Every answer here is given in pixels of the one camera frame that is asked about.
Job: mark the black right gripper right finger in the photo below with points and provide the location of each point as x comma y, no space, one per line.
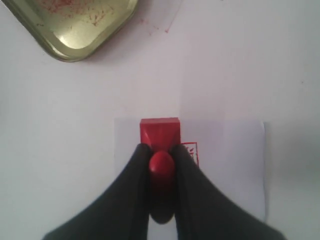
202,212

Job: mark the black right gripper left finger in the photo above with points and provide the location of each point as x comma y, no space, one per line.
121,212

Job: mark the red plastic stamp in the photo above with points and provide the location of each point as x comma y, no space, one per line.
161,135

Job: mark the white paper sheet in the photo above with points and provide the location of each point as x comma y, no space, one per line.
230,153

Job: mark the gold tin lid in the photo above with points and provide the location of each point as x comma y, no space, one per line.
72,30

